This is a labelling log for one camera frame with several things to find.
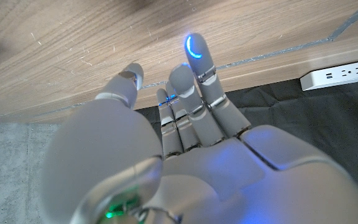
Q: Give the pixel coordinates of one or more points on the white power strip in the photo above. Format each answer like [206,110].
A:
[337,75]

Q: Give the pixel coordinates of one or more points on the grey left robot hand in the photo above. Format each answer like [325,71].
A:
[104,149]

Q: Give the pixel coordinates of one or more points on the grey tape outline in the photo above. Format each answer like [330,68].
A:
[275,52]

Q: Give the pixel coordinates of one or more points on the black backdrop curtain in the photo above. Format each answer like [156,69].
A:
[306,118]

